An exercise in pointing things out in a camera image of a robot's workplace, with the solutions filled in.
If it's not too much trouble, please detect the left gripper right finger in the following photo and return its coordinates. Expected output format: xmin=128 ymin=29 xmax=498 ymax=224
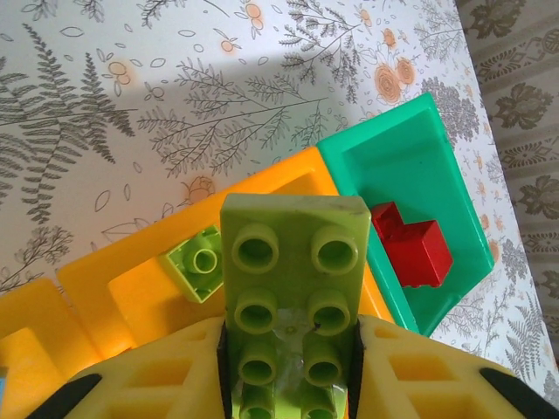
xmin=348 ymin=313 xmax=559 ymax=419

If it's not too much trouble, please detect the small green lego brick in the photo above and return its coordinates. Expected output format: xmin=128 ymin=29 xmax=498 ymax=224
xmin=157 ymin=223 xmax=226 ymax=305

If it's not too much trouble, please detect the green plastic bin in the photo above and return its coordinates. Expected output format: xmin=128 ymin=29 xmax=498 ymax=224
xmin=315 ymin=92 xmax=497 ymax=339

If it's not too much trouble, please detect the yellow plastic bin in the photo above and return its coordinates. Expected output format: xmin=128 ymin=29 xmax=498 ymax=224
xmin=0 ymin=278 xmax=107 ymax=419
xmin=55 ymin=145 xmax=395 ymax=364

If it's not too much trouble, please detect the red lego brick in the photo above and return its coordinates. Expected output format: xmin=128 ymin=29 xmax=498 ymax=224
xmin=383 ymin=218 xmax=455 ymax=291
xmin=370 ymin=201 xmax=410 ymax=242

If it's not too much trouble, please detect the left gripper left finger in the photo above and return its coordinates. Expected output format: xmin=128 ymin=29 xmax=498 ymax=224
xmin=25 ymin=316 xmax=233 ymax=419

